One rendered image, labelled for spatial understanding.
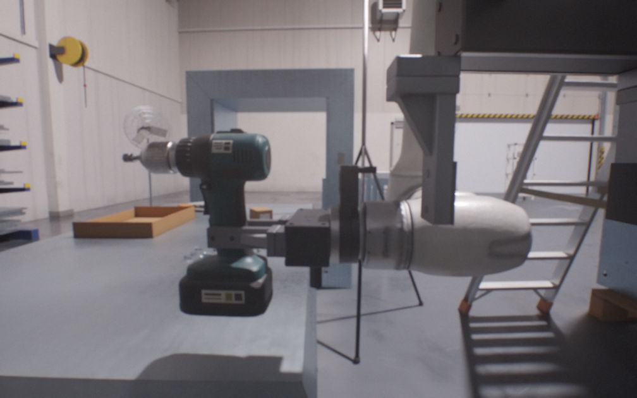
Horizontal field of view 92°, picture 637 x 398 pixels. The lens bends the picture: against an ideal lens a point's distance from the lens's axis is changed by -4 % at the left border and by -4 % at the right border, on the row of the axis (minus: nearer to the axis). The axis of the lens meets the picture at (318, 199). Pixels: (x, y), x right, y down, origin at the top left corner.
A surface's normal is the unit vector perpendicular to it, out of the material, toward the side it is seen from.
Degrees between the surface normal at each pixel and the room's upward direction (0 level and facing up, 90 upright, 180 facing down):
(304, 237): 90
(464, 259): 108
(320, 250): 90
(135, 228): 90
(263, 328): 0
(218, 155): 89
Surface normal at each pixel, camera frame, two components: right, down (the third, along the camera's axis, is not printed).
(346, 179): -0.04, -0.28
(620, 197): -1.00, 0.00
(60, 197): 1.00, 0.01
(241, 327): 0.00, -0.99
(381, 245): -0.05, 0.11
